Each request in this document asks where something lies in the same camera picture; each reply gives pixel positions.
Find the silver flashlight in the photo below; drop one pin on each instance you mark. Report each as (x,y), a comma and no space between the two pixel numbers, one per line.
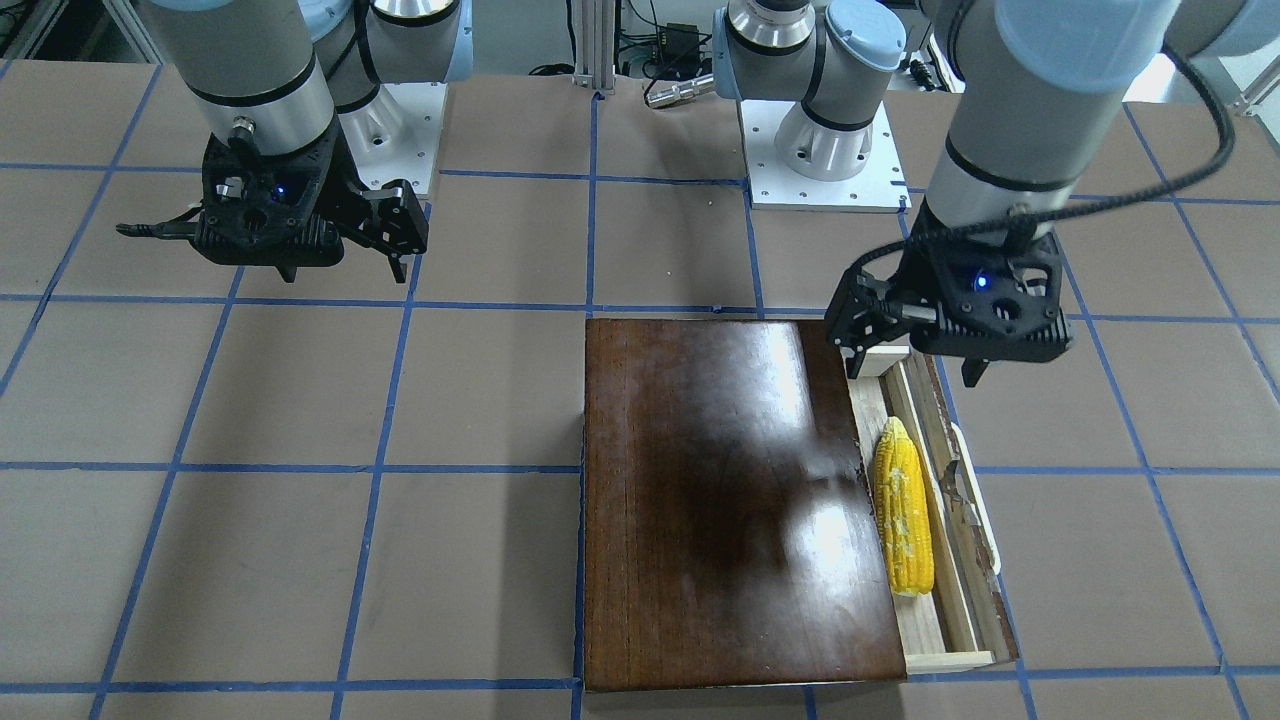
(680,92)

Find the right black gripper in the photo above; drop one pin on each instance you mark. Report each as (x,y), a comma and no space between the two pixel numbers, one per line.
(392,218)

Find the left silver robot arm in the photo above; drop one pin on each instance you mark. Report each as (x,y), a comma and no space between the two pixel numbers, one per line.
(1043,82)

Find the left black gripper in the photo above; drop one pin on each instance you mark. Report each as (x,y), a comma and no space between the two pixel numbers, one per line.
(868,302)

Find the wooden drawer with white handle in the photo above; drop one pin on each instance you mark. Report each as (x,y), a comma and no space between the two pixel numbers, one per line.
(964,624)

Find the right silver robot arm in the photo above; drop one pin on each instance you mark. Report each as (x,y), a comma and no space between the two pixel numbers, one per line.
(308,143)

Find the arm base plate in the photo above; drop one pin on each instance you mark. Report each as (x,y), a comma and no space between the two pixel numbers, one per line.
(794,164)
(396,136)

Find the aluminium frame post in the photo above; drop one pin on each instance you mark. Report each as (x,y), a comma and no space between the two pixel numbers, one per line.
(593,31)

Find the yellow corn cob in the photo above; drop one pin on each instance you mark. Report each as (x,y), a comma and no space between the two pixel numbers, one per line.
(898,492)

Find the dark brown wooden cabinet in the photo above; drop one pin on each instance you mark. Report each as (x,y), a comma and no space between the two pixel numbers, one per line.
(729,537)

